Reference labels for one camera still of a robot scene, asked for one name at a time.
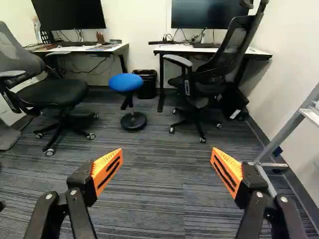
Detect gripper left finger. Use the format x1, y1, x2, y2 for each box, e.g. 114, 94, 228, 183
23, 148, 124, 239

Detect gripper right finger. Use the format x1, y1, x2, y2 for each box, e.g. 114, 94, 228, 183
210, 147, 310, 239

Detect black computer tower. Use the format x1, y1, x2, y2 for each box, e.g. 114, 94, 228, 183
220, 86, 250, 120

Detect black mesh office chair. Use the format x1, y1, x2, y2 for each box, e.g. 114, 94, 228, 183
162, 0, 270, 144
0, 20, 100, 157

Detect blue round stool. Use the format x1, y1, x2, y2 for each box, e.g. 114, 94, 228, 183
108, 73, 148, 131

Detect black waste bin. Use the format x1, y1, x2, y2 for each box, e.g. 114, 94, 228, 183
132, 69, 158, 100

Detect white desk with black legs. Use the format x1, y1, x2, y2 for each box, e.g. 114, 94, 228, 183
153, 46, 273, 113
23, 42, 130, 75

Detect black monitor screen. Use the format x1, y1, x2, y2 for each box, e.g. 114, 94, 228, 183
30, 0, 107, 31
170, 0, 250, 30

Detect grey metal frame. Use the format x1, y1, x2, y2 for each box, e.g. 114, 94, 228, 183
245, 83, 319, 197

